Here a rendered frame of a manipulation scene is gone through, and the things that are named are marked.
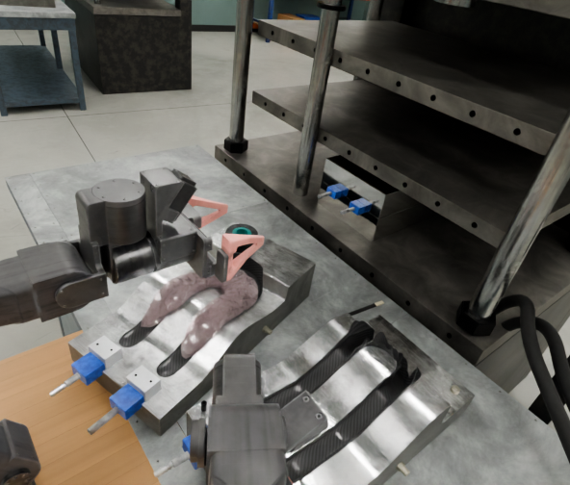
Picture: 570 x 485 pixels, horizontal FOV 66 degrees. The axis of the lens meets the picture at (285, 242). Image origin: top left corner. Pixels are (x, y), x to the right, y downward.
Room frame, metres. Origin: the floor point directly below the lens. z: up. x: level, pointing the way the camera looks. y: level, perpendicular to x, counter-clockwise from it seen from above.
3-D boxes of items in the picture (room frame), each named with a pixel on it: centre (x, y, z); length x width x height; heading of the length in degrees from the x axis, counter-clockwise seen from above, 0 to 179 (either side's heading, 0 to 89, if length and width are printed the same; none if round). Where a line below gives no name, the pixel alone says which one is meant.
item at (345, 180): (1.44, -0.37, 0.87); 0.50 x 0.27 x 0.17; 133
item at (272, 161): (1.53, -0.39, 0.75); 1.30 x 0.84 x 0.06; 43
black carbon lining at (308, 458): (0.49, -0.13, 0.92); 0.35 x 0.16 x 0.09; 133
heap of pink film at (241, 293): (0.69, 0.15, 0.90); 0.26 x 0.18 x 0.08; 150
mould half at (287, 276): (0.70, 0.15, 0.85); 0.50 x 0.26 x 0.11; 150
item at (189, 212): (0.54, 0.12, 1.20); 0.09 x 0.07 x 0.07; 133
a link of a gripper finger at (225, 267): (0.49, 0.07, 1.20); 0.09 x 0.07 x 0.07; 133
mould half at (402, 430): (0.49, -0.15, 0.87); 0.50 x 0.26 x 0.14; 133
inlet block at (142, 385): (0.43, 0.24, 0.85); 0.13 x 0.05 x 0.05; 150
